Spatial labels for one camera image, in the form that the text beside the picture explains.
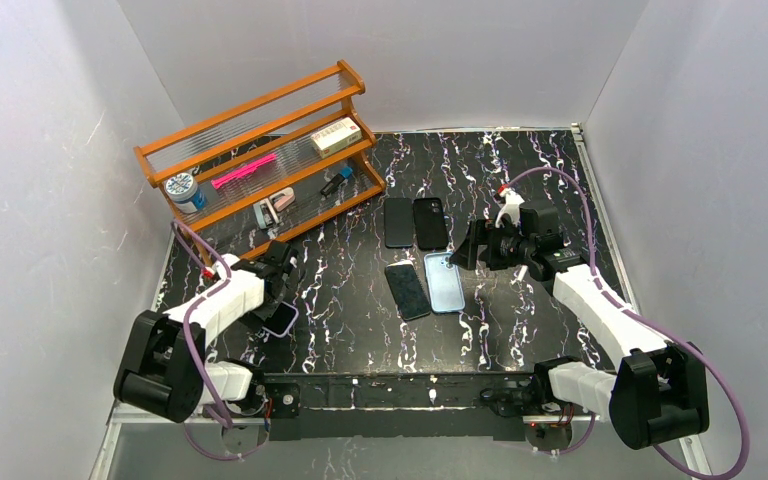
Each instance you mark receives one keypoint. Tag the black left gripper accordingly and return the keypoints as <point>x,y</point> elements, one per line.
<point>277,291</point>

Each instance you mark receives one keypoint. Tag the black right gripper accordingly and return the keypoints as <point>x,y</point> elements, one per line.
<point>479,244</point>

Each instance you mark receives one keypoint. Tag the black phone case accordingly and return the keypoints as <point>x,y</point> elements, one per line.
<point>430,224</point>

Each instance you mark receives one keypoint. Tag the black phone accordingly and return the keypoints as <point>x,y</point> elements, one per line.
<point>398,223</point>
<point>410,298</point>

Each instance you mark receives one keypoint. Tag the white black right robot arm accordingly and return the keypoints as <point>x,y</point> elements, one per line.
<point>658,390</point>

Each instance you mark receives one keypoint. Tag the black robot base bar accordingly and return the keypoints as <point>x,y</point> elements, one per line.
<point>496,405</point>

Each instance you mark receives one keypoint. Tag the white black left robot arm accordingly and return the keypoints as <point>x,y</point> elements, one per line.
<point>164,369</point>

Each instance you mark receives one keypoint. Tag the white pink tape dispenser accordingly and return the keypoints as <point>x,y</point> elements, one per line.
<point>267,210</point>

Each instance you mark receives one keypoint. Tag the white pen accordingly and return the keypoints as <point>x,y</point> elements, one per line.
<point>521,273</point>

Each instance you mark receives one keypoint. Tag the pink comb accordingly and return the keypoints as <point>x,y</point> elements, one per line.
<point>243,171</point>

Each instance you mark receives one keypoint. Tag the orange wooden shelf rack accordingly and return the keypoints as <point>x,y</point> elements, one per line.
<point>276,166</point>

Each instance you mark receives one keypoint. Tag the blue white jar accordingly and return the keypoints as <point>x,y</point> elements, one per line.
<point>185,193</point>

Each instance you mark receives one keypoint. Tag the black blue marker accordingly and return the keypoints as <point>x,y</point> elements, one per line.
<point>336,181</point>

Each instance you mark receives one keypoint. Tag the white red small box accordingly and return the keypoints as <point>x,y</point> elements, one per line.
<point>335,137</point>

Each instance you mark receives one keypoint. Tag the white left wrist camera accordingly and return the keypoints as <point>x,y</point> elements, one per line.
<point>215,265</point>

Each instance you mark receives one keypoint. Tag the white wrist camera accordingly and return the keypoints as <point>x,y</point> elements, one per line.
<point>215,265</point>
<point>510,209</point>

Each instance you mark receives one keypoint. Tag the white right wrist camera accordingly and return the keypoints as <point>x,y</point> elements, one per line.
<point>510,209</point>

